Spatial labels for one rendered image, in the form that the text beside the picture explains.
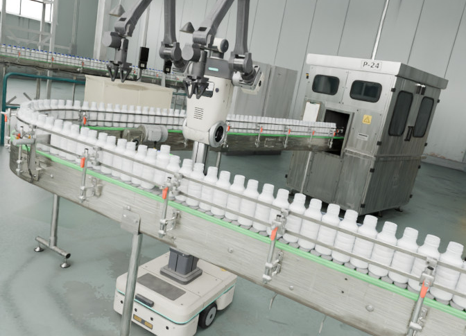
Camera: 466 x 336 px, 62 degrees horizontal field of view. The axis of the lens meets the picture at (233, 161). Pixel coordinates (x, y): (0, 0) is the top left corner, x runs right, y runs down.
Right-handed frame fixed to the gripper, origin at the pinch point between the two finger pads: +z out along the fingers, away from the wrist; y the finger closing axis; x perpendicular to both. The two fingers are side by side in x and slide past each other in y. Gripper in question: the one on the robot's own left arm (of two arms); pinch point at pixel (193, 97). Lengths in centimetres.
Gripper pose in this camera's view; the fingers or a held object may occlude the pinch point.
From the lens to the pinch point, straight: 168.7
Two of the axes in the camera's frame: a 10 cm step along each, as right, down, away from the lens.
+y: 4.9, -0.9, 8.7
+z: -1.8, 9.6, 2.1
